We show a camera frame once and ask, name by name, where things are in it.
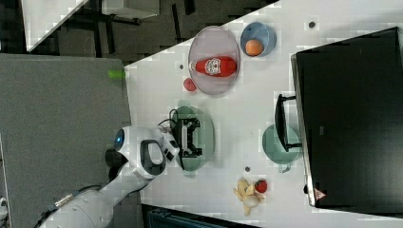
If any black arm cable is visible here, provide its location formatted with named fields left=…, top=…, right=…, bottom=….
left=157, top=107, right=181, bottom=128

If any red toy strawberry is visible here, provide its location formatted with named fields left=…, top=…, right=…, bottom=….
left=255, top=180, right=268, bottom=194

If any orange fruit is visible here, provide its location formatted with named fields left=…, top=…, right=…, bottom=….
left=245, top=39, right=264, bottom=56

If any red ketchup bottle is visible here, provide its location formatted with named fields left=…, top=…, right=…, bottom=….
left=189, top=56, right=238, bottom=77

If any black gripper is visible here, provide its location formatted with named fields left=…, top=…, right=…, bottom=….
left=174, top=118, right=202, bottom=158

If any peeled toy banana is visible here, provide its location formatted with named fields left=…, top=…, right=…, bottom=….
left=233, top=178, right=264, bottom=217

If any black cylinder holder upper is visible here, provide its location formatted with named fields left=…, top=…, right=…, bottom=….
left=105, top=149, right=127, bottom=168

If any grey round plate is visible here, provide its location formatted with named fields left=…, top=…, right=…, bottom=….
left=188, top=27, right=240, bottom=95

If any green plastic strainer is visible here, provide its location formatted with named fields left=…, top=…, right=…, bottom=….
left=169, top=100, right=215, bottom=178

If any black toaster oven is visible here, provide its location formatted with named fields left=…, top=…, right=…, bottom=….
left=292, top=28, right=403, bottom=218

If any green pot with handle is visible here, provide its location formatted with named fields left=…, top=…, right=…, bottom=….
left=262, top=124, right=302, bottom=174

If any black oven door handle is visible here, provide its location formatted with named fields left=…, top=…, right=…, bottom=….
left=275, top=94, right=301, bottom=152

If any black cylinder holder lower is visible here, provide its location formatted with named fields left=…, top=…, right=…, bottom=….
left=108, top=167, right=121, bottom=181

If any blue bowl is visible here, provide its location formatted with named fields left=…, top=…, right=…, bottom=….
left=240, top=22, right=277, bottom=57

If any pink toy strawberry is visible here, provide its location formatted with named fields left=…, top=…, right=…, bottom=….
left=183, top=78, right=197, bottom=92

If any black cylinder holder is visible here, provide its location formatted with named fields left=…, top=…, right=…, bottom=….
left=105, top=149, right=127, bottom=168
left=108, top=167, right=121, bottom=181

